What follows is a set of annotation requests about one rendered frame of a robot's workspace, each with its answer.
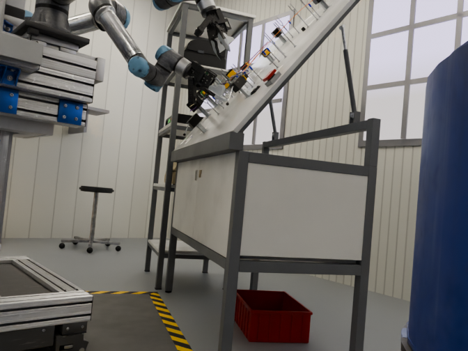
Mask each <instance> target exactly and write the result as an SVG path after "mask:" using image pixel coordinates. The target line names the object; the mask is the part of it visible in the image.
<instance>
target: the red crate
mask: <svg viewBox="0 0 468 351"><path fill-rule="evenodd" d="M311 315H313V312H311V311H310V310H309V309H307V308H306V307H305V306H304V305H302V304H301V303H299V302H298V301H297V300H296V299H295V298H293V297H292V296H290V295H289V294H288V293H287V292H285V291H270V290H239V289H237V295H236V304H235V319H234V321H236V323H237V325H238V327H239V328H240V329H241V330H242V332H243V334H244V335H245V337H246V338H247V340H248V342H266V343H308V342H309V332H310V322H311Z"/></svg>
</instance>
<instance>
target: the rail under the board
mask: <svg viewBox="0 0 468 351"><path fill-rule="evenodd" d="M243 145H244V133H240V132H238V133H236V132H227V133H225V134H222V135H219V136H216V137H213V138H211V139H207V140H205V141H201V142H198V143H195V144H192V145H190V146H186V147H184V148H181V149H178V150H174V151H172V152H171V162H186V161H190V160H195V159H201V158H206V157H212V156H217V155H223V154H228V153H234V152H236V151H239V150H241V151H243Z"/></svg>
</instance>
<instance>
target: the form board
mask: <svg viewBox="0 0 468 351"><path fill-rule="evenodd" d="M355 1H356V0H329V1H328V2H327V3H326V4H327V5H328V6H329V5H331V6H330V7H329V8H328V9H327V10H326V11H325V12H323V11H324V9H323V7H322V6H321V7H320V8H319V9H317V10H316V12H317V14H319V15H320V16H321V17H320V18H319V16H318V15H317V14H316V13H315V14H314V15H315V16H316V17H317V18H318V19H319V20H318V21H316V18H314V16H311V17H310V18H308V17H307V18H308V19H307V18H306V19H307V20H306V19H304V21H305V20H306V21H305V22H306V23H307V24H309V23H310V22H311V21H312V20H313V22H312V23H311V24H310V25H309V26H310V27H309V28H307V25H305V23H304V22H303V21H301V22H300V23H299V24H298V25H296V26H295V28H296V29H297V30H298V31H299V32H300V33H299V34H298V32H297V31H296V30H295V29H294V27H293V28H292V29H291V30H289V32H290V33H291V34H292V36H294V37H293V38H292V36H291V35H290V34H289V33H288V32H287V33H285V34H286V35H287V36H288V38H289V39H290V40H291V41H292V42H293V43H294V45H296V47H295V48H294V45H293V44H292V43H291V42H290V41H289V40H287V37H285V36H284V35H283V37H284V38H285V39H286V40H287V42H286V43H285V44H284V45H282V44H283V43H282V42H281V41H280V39H277V40H276V41H274V42H275V44H276V45H277V46H278V47H279V49H280V50H281V51H282V52H283V53H285V54H284V55H285V56H287V57H286V58H284V55H283V54H282V53H281V52H280V51H279V50H278V49H277V48H276V47H275V46H274V45H273V44H272V45H271V46H270V47H269V50H270V51H271V53H272V52H273V51H275V50H276V51H275V52H274V53H273V55H275V57H277V58H278V60H280V62H278V61H277V60H276V59H275V60H274V61H273V62H274V63H275V65H276V66H278V67H280V66H282V65H283V66H282V67H281V68H280V69H279V70H278V71H279V72H280V73H281V76H280V77H279V78H278V79H277V80H276V81H275V82H274V83H273V84H272V85H270V86H268V87H266V85H265V83H266V82H267V81H265V82H264V81H261V79H263V78H264V77H265V76H266V75H267V74H268V73H269V72H270V71H271V70H273V69H276V70H277V68H276V66H275V65H274V64H273V63H271V62H270V61H269V60H268V59H267V58H264V57H263V56H261V57H260V58H259V59H258V60H257V61H256V62H255V63H254V64H253V65H252V68H253V70H254V69H255V70H254V71H255V72H256V73H257V74H258V73H259V72H260V71H261V70H262V69H263V70H262V71H261V72H260V73H259V74H258V75H259V77H260V78H261V79H260V78H259V77H258V76H257V75H256V73H255V72H254V71H253V72H252V71H251V69H250V68H249V70H250V71H251V72H252V73H251V72H250V73H251V74H250V73H249V74H248V76H249V77H250V78H251V79H252V80H253V81H254V82H255V84H254V83H253V82H252V80H250V78H247V81H248V82H249V83H250V84H251V85H252V86H254V87H253V88H251V86H250V85H249V84H248V83H247V82H246V85H247V86H248V88H247V90H248V91H249V92H252V90H253V89H254V88H255V87H257V86H260V88H259V89H258V90H257V91H256V92H255V93H254V94H252V95H250V96H249V97H247V98H246V99H245V97H246V96H245V95H244V94H243V93H242V92H241V93H239V92H236V93H235V92H233V93H232V94H231V95H234V96H233V97H232V96H231V97H232V98H231V97H230V100H229V105H228V106H227V105H226V103H227V102H228V101H226V102H223V104H222V103H220V101H219V103H220V104H221V105H222V106H223V107H225V108H224V109H223V107H222V106H221V105H220V104H218V106H217V107H216V108H215V110H216V111H217V112H218V113H220V114H219V115H217V114H218V113H217V112H216V111H215V110H214V109H211V111H210V112H209V114H211V115H210V116H209V117H208V118H206V116H205V117H204V118H206V119H205V120H203V119H204V118H203V119H202V121H203V122H202V121H201V122H200V124H202V126H203V127H207V128H206V129H207V130H208V131H207V132H206V133H204V134H203V133H201V131H200V129H198V128H197V126H196V127H195V128H194V129H193V130H192V131H191V132H190V133H189V134H188V135H187V136H186V137H185V138H187V137H188V138H189V137H190V136H191V135H192V136H193V137H192V138H191V139H190V140H189V141H188V142H187V143H185V142H186V140H187V139H188V138H187V139H186V140H185V141H184V140H183V141H184V142H183V143H182V142H181V143H182V144H179V145H178V146H177V147H176V148H175V150H178V149H181V148H184V147H186V146H190V145H192V144H195V143H198V142H201V141H205V140H207V139H211V138H213V137H217V136H219V135H222V134H225V133H227V132H236V133H238V132H239V131H240V130H241V129H242V127H243V126H244V125H245V124H246V123H247V121H248V120H249V119H250V118H251V117H252V116H253V115H254V114H255V113H256V112H257V111H258V110H259V108H260V107H261V106H262V105H263V104H264V103H265V101H266V100H267V99H268V98H269V97H270V96H271V94H273V92H275V90H276V89H277V88H278V87H279V86H280V85H281V84H282V82H283V81H284V80H285V79H286V78H287V77H288V75H289V74H290V73H291V72H292V71H293V70H294V69H295V68H296V67H297V66H298V65H299V63H300V62H301V61H302V60H303V59H304V58H305V57H306V55H307V54H308V53H309V52H310V51H311V50H312V49H313V48H314V47H315V46H316V45H317V43H318V42H319V41H320V40H321V39H322V38H323V36H324V35H325V34H326V33H327V32H328V31H329V30H330V28H332V27H333V25H334V24H335V23H336V22H337V21H338V20H339V19H340V18H341V16H342V15H343V14H344V13H345V12H346V10H347V9H348V8H349V7H350V6H351V5H352V4H353V3H354V2H355ZM311 15H312V14H311ZM309 16H310V15H309ZM302 27H304V28H305V29H306V30H305V31H302V30H301V28H302ZM270 63H271V64H270ZM269 64H270V65H269ZM278 71H277V72H278ZM200 133H201V134H200Z"/></svg>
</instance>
